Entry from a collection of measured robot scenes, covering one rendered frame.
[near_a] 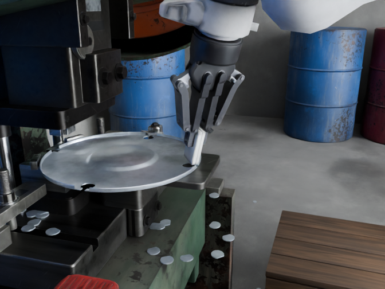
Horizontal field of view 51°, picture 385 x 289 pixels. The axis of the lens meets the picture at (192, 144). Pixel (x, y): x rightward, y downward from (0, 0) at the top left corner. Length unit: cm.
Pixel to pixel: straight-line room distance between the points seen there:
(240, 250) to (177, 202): 104
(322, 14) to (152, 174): 37
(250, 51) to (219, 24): 343
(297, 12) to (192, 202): 53
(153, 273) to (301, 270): 62
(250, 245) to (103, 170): 132
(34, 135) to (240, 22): 63
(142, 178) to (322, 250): 78
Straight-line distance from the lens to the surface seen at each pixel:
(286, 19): 48
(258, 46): 398
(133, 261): 71
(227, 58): 59
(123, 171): 70
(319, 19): 48
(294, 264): 124
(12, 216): 70
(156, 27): 104
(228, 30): 57
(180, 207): 86
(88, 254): 65
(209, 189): 96
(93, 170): 71
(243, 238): 199
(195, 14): 57
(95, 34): 74
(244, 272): 177
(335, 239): 139
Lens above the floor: 105
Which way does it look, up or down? 19 degrees down
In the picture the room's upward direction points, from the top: straight up
